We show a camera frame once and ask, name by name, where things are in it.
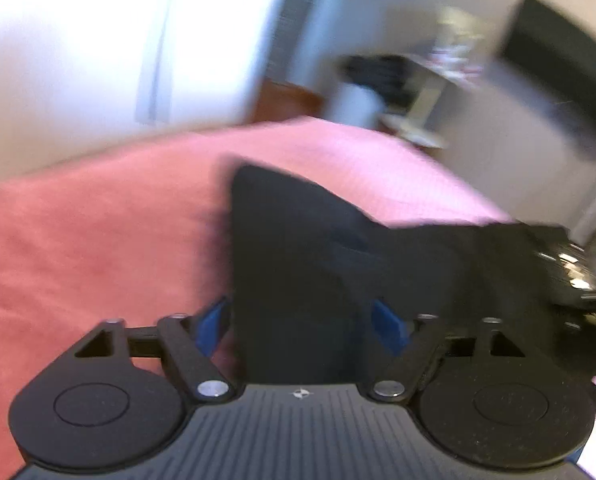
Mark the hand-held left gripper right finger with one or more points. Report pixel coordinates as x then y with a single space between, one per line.
389 327

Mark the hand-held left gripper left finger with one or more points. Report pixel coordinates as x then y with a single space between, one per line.
212 327

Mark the black pants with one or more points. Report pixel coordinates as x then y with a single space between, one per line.
298 260

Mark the pink ribbed blanket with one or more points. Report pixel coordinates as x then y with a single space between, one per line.
102 235

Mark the white round table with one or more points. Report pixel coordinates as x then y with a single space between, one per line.
428 110

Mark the white bin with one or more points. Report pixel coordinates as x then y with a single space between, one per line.
355 107

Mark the dark cloth pile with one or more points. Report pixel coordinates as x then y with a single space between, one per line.
383 77

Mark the yellowish paper bag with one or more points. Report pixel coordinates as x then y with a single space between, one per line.
453 25

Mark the black wall television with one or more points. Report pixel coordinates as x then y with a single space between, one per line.
563 65

